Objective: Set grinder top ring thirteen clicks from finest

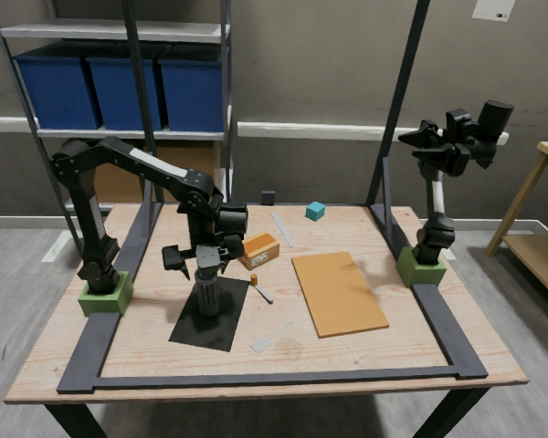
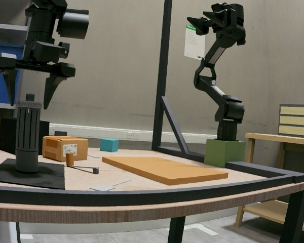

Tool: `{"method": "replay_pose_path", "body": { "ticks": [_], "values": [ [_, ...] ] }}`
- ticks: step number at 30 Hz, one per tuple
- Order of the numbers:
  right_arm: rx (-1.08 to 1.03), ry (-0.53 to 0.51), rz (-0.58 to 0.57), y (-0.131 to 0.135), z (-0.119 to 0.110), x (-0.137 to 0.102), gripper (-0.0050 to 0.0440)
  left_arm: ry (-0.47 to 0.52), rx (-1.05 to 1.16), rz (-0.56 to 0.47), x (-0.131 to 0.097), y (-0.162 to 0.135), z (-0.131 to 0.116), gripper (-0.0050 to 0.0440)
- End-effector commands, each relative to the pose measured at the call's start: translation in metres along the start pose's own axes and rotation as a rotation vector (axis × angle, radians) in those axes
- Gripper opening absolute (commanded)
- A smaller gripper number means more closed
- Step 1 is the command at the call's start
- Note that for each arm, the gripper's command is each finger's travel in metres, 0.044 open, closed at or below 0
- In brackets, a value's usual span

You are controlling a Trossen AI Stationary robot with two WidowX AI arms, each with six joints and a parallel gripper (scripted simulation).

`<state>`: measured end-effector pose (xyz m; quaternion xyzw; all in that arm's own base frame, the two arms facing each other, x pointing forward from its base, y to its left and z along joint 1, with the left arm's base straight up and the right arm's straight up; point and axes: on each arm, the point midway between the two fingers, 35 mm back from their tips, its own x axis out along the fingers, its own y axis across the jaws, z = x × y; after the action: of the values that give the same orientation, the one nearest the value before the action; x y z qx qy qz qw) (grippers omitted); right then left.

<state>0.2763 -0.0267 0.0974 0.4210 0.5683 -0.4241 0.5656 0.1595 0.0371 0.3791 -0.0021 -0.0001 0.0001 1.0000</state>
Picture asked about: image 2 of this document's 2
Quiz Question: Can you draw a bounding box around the teal box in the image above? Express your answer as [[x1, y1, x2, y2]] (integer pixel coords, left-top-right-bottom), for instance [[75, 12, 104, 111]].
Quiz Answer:
[[100, 138, 119, 152]]

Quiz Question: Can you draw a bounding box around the wooden cutting board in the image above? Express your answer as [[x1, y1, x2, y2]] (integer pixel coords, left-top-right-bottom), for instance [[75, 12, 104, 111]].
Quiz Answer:
[[102, 156, 229, 186]]

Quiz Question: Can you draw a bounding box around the black rectangular mat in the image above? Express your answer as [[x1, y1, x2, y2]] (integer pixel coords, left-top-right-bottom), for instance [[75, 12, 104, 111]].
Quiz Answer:
[[0, 158, 65, 190]]

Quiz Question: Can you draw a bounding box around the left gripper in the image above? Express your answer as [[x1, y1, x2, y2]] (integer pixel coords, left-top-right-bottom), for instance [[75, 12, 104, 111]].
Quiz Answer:
[[187, 9, 237, 36]]

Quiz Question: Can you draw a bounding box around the dark grey metal post with diagonal brace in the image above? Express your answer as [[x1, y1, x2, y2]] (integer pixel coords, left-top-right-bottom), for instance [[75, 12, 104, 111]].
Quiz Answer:
[[151, 0, 190, 153]]

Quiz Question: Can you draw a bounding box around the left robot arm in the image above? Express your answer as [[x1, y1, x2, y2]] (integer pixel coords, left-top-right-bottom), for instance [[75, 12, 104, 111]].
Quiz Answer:
[[194, 3, 246, 142]]

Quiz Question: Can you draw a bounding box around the brown cardboard box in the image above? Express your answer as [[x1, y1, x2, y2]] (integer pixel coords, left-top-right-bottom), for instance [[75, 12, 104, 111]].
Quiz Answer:
[[42, 136, 88, 162]]

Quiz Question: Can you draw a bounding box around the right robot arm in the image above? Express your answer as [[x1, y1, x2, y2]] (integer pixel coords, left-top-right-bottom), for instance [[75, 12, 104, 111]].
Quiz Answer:
[[25, 0, 89, 63]]

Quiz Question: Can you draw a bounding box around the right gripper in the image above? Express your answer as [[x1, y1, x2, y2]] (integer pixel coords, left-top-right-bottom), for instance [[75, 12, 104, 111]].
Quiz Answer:
[[0, 31, 76, 109]]

